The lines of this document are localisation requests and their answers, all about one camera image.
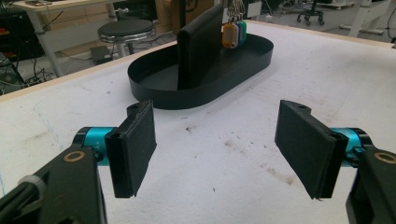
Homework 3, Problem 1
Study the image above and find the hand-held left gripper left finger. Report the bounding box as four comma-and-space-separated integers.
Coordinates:
81, 99, 158, 199

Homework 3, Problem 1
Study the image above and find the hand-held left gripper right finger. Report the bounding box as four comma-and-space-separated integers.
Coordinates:
274, 99, 370, 200

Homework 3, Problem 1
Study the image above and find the black oval tray with hanger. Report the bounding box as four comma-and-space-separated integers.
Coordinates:
127, 20, 275, 110

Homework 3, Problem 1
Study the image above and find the black wallet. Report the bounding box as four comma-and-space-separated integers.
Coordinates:
177, 3, 225, 91

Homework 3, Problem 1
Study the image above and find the key ring with coloured tags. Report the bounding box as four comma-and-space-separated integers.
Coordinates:
221, 0, 248, 49

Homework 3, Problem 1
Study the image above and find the white table mat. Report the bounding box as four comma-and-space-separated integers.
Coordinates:
0, 21, 396, 224

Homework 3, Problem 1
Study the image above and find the wooden table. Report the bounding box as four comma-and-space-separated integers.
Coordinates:
0, 19, 396, 224

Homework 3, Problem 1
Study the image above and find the dark floor box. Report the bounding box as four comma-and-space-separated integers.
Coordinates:
89, 45, 114, 65

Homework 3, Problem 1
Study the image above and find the black round stool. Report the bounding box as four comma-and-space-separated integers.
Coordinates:
97, 19, 156, 59

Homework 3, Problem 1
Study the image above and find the office chair base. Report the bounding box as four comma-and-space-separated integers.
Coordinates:
296, 0, 325, 26

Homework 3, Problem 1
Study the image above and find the white desk leg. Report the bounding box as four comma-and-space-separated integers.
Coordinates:
338, 0, 394, 39

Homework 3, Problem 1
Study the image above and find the wooden desk with white legs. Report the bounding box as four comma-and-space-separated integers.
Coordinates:
12, 0, 126, 78

